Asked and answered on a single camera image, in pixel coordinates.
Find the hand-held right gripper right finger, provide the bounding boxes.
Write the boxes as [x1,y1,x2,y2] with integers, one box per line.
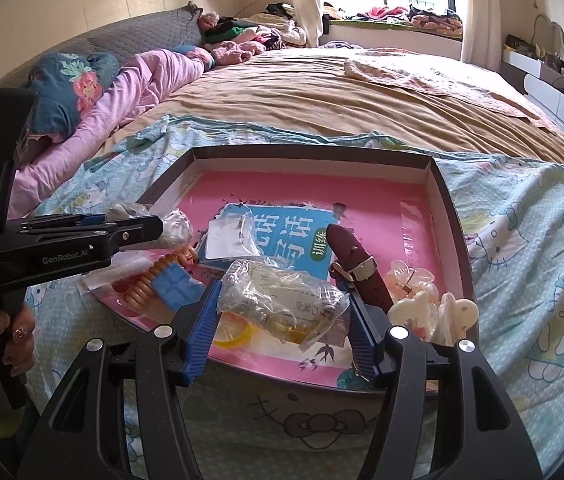
[344,290,545,480]

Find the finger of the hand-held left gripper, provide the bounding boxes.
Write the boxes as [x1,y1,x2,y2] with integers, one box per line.
[14,212,109,236]
[102,214,165,255]

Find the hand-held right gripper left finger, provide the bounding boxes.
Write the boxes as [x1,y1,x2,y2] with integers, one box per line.
[17,280,225,480]

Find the clear plastic bag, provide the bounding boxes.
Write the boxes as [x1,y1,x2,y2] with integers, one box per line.
[104,201,196,252]

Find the orange coil hair tie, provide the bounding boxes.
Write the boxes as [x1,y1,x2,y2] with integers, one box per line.
[124,250,199,314]

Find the clear hair claw clip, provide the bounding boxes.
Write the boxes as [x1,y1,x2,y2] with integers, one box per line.
[386,259,441,307]

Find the maroon leather watch strap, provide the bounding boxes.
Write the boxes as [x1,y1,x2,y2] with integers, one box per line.
[325,223,399,317]

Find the clear bag of jewelry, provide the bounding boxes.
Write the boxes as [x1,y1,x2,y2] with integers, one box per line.
[217,258,352,354]

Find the pink-lined cardboard box tray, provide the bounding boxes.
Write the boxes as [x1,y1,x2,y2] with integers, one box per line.
[104,145,478,403]

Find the yellow bangle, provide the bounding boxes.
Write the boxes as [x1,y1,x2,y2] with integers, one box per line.
[212,317,263,350]

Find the blue rectangular hair clip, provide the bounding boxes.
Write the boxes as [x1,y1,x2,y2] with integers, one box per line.
[149,265,208,311]

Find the cream flower hair clip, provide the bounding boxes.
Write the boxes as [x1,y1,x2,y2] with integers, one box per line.
[387,290,444,342]

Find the small flat clear packet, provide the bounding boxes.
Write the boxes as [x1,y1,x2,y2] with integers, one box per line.
[206,212,258,261]

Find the large blue floral pillow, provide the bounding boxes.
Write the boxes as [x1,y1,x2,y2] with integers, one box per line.
[29,51,121,141]

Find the pink quilt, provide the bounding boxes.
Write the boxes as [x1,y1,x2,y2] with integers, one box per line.
[0,47,213,221]

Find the cartoon cat printed blanket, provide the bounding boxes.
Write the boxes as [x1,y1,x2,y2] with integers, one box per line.
[27,115,564,480]

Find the small blue floral pillow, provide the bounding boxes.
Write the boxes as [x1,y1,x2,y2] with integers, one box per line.
[174,45,216,69]

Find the grey quilted headboard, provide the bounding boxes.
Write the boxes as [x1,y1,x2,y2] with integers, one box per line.
[0,2,204,121]

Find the pink plush garment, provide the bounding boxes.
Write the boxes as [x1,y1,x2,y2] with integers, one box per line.
[210,40,267,65]

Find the brown blanket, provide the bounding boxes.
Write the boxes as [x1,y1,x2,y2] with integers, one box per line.
[157,47,564,171]

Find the pile of clothes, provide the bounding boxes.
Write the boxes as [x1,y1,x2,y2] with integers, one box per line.
[202,2,309,52]

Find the pink lace cloth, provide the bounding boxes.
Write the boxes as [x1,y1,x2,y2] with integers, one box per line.
[344,55,556,122]

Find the cream curtain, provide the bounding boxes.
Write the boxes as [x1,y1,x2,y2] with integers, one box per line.
[274,0,328,49]
[449,0,486,64]

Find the white window seat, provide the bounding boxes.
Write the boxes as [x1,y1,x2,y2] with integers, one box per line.
[319,20,463,61]

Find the grey white dresser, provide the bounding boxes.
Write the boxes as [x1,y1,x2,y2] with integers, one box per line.
[499,45,564,157]

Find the clothes on window seat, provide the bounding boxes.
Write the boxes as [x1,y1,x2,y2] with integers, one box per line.
[322,2,464,39]

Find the curved vanity mirror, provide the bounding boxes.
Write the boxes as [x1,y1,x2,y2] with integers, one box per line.
[532,14,564,56]

